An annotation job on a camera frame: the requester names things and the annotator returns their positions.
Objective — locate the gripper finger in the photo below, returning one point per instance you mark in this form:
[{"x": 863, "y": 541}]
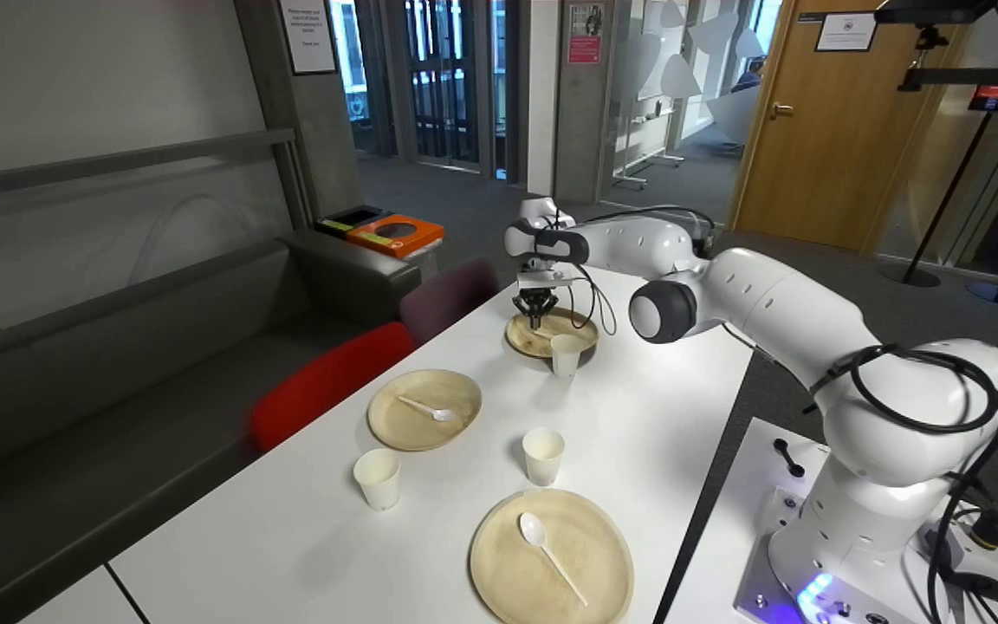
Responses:
[
  {"x": 550, "y": 313},
  {"x": 522, "y": 314}
]

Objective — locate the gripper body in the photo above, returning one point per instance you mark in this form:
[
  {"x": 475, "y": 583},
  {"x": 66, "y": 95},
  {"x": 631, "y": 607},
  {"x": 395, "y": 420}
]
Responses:
[{"x": 537, "y": 297}]

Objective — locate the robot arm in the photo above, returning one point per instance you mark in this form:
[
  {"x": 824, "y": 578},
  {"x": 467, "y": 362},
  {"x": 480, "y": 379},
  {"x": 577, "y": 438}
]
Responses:
[{"x": 811, "y": 312}]

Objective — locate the round palm leaf plate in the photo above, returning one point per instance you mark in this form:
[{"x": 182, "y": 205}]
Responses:
[
  {"x": 523, "y": 338},
  {"x": 586, "y": 563},
  {"x": 417, "y": 420}
]

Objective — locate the white paper cup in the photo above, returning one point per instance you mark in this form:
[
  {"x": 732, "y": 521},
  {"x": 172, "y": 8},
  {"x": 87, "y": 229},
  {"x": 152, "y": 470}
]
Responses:
[
  {"x": 378, "y": 481},
  {"x": 566, "y": 357},
  {"x": 543, "y": 459}
]

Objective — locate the maroon chair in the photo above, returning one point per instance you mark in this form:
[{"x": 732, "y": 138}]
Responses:
[{"x": 447, "y": 299}]

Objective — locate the orange lidded bin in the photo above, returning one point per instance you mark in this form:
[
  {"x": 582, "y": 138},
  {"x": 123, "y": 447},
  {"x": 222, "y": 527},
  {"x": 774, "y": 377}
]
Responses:
[{"x": 417, "y": 234}]

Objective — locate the white plastic spoon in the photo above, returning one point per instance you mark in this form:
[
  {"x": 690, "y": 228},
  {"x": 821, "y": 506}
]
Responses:
[
  {"x": 534, "y": 529},
  {"x": 431, "y": 412}
]

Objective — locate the black lidded bin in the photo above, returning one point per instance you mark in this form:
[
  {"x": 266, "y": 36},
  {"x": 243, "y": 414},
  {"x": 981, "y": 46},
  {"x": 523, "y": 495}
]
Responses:
[{"x": 345, "y": 220}]

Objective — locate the red chair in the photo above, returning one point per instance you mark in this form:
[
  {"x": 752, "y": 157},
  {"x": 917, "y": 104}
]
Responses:
[{"x": 326, "y": 381}]

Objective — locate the glass door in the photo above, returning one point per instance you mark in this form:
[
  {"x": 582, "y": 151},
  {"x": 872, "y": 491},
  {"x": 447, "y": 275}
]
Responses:
[{"x": 443, "y": 78}]

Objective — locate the red poster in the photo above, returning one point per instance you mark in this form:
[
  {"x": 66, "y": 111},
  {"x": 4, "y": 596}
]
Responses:
[{"x": 585, "y": 35}]

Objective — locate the small black tool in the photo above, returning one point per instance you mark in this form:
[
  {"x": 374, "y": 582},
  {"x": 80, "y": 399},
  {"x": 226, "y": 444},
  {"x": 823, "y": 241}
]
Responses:
[{"x": 789, "y": 458}]

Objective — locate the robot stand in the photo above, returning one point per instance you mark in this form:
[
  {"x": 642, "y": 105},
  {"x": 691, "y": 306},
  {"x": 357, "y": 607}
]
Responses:
[{"x": 724, "y": 537}]

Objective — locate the wooden door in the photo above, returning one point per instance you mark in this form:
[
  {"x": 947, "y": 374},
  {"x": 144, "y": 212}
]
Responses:
[{"x": 828, "y": 156}]

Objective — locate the white door sign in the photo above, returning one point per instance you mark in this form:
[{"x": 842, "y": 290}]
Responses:
[{"x": 845, "y": 32}]

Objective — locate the grey sofa bench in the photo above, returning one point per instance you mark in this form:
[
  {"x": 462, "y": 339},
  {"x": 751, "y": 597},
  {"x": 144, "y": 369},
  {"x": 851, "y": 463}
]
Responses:
[{"x": 118, "y": 407}]

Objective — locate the emergency stop button box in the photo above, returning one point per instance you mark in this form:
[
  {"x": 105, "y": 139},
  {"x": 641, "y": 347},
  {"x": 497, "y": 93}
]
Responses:
[{"x": 980, "y": 546}]

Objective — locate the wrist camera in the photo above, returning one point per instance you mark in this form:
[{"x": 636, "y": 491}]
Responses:
[{"x": 548, "y": 277}]

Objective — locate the white wall notice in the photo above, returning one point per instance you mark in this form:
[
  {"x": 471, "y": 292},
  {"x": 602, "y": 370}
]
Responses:
[{"x": 307, "y": 35}]

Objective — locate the camera on mount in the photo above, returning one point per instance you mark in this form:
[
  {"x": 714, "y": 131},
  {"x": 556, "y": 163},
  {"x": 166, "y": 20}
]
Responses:
[{"x": 932, "y": 10}]

